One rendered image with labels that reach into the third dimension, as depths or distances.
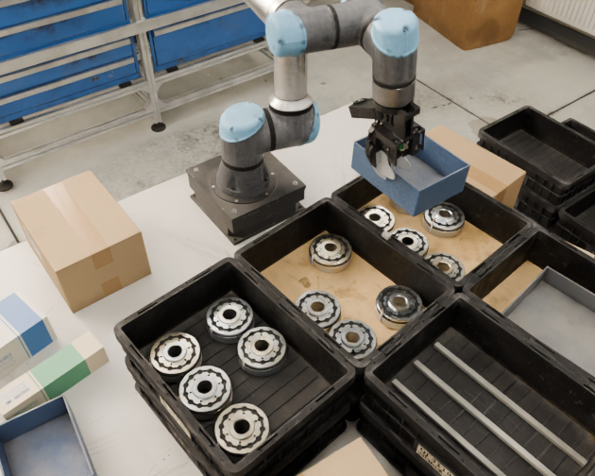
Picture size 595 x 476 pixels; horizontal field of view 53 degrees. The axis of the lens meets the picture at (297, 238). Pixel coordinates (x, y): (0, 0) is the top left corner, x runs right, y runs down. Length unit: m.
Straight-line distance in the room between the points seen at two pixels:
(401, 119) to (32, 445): 1.00
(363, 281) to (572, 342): 0.47
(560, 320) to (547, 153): 1.18
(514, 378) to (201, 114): 2.52
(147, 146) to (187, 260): 1.66
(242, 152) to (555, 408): 0.93
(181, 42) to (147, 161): 0.63
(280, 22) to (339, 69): 2.81
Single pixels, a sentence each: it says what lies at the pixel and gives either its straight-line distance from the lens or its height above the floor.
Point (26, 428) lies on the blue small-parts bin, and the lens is 1.43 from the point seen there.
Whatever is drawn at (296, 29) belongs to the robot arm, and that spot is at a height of 1.44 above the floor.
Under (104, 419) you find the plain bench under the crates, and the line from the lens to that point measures 1.41.
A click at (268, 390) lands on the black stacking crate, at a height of 0.83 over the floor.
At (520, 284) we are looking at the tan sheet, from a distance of 1.49.
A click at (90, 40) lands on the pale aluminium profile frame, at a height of 0.60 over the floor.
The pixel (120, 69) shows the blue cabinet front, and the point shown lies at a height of 0.40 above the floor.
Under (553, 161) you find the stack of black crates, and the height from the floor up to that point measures 0.49.
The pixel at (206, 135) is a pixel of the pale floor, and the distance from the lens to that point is 3.27.
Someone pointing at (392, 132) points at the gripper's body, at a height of 1.25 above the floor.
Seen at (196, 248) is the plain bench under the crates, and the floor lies 0.70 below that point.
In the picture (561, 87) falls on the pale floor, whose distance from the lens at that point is 4.00.
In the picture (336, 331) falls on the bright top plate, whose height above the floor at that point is 0.86.
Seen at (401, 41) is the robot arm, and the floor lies 1.45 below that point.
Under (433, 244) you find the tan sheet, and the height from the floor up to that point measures 0.83.
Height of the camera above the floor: 1.90
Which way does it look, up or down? 46 degrees down
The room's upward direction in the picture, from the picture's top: 1 degrees clockwise
